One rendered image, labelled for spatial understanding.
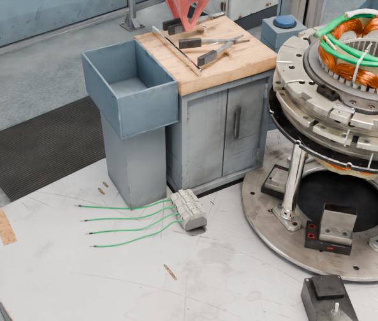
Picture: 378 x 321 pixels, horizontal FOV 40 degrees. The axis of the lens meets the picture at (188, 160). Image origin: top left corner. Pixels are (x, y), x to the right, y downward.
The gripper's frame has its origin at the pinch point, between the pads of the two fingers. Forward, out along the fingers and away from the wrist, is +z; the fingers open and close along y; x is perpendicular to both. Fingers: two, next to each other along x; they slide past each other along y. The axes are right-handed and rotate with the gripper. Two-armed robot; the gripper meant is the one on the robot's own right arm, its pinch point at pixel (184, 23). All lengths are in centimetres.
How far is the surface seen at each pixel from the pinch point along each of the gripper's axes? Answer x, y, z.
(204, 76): -3.7, 13.1, 3.1
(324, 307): -2, 47, 27
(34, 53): 19, -205, 110
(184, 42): -3.3, 5.5, 0.4
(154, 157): -11.7, 9.5, 20.1
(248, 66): 5.0, 13.6, 3.3
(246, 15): 143, -165, 96
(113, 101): -19.0, 9.6, 5.2
